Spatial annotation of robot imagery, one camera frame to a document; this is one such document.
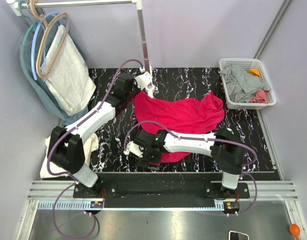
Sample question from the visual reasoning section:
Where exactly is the pink red t shirt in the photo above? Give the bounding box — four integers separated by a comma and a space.
132, 91, 226, 166

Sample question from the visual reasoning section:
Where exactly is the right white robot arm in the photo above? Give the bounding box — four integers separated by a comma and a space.
126, 130, 246, 190

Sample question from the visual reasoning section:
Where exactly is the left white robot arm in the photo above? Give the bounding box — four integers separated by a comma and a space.
47, 71, 152, 188

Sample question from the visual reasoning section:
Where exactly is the cream folded t shirt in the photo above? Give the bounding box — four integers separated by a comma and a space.
39, 133, 99, 179

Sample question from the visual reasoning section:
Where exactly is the white towel on hanger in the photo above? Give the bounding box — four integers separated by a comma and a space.
40, 25, 96, 116

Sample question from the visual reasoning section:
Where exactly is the teal garment on hanger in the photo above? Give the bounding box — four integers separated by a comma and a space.
20, 30, 89, 126

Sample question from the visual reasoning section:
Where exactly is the blue plastic hanger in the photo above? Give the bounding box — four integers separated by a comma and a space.
30, 12, 70, 81

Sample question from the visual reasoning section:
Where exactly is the grey t shirt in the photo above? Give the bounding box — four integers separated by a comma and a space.
220, 65, 271, 103

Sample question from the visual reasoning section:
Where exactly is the green plastic hanger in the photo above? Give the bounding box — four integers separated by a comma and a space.
17, 0, 38, 45

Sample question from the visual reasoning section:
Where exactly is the smartphone with white edge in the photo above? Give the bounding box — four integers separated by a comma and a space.
228, 230, 250, 240

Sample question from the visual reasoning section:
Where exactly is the salmon pink t shirt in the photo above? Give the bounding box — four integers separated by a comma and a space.
250, 89, 269, 104

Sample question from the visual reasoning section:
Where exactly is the white plastic laundry basket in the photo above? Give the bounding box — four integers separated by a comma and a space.
219, 58, 277, 110

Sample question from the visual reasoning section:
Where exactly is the tan wooden hanger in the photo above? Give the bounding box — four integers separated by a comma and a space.
29, 0, 70, 80

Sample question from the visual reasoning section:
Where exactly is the orange garment in basket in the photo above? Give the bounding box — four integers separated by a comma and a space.
249, 68, 261, 78

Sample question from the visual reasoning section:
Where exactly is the metal clothes rack stand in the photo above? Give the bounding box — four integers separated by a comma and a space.
5, 0, 159, 100

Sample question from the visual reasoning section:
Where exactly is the orange ball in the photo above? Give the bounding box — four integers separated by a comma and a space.
289, 223, 301, 240

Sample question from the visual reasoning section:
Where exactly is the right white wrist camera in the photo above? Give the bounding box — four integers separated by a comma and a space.
123, 141, 143, 158

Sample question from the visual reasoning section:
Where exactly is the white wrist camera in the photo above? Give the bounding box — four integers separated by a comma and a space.
123, 141, 143, 158
134, 71, 152, 90

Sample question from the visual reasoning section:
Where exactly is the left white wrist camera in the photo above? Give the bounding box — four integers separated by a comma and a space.
134, 71, 152, 90

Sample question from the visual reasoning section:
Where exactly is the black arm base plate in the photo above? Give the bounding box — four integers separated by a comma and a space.
73, 172, 250, 210

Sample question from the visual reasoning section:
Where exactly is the aluminium frame rail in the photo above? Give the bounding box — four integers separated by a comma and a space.
17, 173, 307, 240

